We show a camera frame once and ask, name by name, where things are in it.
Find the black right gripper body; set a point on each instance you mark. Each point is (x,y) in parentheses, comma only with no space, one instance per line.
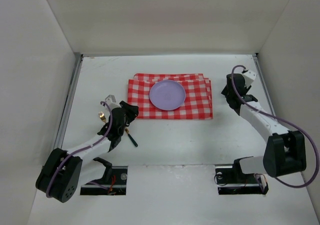
(230,95)

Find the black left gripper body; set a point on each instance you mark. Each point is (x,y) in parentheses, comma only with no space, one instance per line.
(119,126)

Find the gold knife green handle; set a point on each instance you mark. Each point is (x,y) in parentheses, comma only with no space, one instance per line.
(131,138)

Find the gold fork green handle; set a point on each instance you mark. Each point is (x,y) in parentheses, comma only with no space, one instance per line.
(102,117)

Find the red white checkered cloth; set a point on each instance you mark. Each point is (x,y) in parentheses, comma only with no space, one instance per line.
(198,104)

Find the purple plastic plate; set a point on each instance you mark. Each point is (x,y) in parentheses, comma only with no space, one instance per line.
(167,95)

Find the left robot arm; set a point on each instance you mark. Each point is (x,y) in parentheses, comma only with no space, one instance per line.
(65,170)

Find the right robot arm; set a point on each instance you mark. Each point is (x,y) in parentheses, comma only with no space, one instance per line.
(285,151)

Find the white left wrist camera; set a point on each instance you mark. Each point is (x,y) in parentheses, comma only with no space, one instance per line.
(110,100)

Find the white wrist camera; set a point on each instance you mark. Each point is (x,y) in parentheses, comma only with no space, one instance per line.
(110,100)
(249,76)

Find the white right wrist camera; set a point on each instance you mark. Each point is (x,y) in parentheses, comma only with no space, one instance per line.
(249,76)

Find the right aluminium table rail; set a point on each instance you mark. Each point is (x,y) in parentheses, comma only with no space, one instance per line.
(264,86)

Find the aluminium table rail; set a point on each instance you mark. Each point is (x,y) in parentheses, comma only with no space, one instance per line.
(78,58)
(264,86)

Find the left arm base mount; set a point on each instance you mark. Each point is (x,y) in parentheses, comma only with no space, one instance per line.
(101,178)

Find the left aluminium table rail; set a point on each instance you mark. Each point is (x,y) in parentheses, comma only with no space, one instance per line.
(78,58)

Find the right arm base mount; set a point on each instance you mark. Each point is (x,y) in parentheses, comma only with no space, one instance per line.
(231,180)

